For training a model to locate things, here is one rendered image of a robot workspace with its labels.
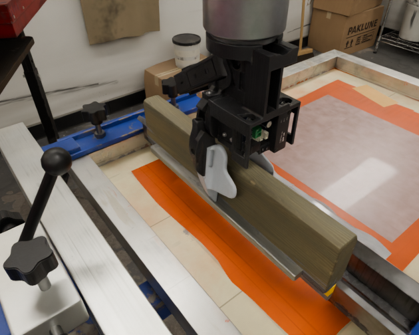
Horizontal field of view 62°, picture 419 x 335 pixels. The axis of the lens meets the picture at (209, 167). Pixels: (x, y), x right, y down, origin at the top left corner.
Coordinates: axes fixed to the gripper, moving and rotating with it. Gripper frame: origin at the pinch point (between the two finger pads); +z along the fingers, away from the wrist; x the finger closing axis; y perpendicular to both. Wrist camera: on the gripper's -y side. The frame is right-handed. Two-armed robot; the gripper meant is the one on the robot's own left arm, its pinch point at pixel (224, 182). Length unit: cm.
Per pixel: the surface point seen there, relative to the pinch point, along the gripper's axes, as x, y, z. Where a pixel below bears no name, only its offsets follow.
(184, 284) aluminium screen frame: -10.8, 5.7, 6.3
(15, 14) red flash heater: -2, -89, -2
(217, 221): 0.5, -2.0, 9.8
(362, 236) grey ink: 15.0, 13.6, 9.5
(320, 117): 37.5, -11.4, 9.8
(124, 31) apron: 79, -195, 47
